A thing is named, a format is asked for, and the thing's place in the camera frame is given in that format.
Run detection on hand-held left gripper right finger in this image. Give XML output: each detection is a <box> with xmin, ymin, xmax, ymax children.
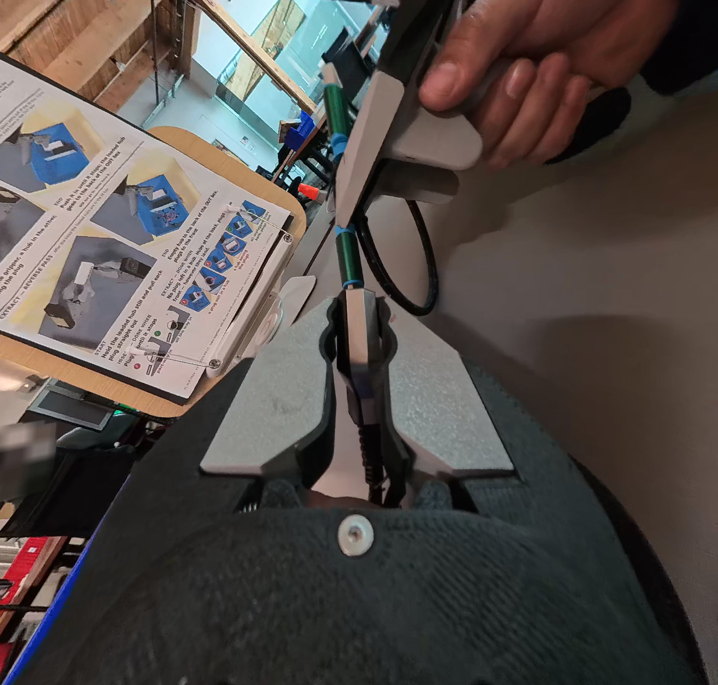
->
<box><xmin>383</xmin><ymin>298</ymin><xmax>515</xmax><ymax>490</ymax></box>

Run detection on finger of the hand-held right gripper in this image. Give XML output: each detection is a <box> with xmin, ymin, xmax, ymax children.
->
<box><xmin>375</xmin><ymin>161</ymin><xmax>462</xmax><ymax>206</ymax></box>
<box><xmin>334</xmin><ymin>71</ymin><xmax>484</xmax><ymax>229</ymax></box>

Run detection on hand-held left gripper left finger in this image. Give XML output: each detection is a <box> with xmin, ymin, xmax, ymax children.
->
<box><xmin>200</xmin><ymin>295</ymin><xmax>336</xmax><ymax>487</ymax></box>

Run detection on braided usb cable green plugs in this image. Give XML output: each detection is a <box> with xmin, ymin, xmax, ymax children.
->
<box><xmin>321</xmin><ymin>63</ymin><xmax>439</xmax><ymax>317</ymax></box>

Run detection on person's right forearm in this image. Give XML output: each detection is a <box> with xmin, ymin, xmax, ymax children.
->
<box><xmin>639</xmin><ymin>0</ymin><xmax>718</xmax><ymax>94</ymax></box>

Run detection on person's right hand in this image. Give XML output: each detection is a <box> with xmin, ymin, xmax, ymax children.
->
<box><xmin>420</xmin><ymin>0</ymin><xmax>681</xmax><ymax>171</ymax></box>

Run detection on small blue bin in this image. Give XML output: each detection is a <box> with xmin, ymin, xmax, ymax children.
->
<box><xmin>280</xmin><ymin>110</ymin><xmax>316</xmax><ymax>149</ymax></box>

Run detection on black office chair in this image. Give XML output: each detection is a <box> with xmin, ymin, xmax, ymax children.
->
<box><xmin>322</xmin><ymin>29</ymin><xmax>374</xmax><ymax>103</ymax></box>

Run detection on grey framed monitor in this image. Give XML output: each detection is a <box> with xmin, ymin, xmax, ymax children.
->
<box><xmin>28</xmin><ymin>387</ymin><xmax>117</xmax><ymax>432</ymax></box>

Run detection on printed instruction sheet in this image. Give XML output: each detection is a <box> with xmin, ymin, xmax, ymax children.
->
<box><xmin>0</xmin><ymin>56</ymin><xmax>294</xmax><ymax>407</ymax></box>

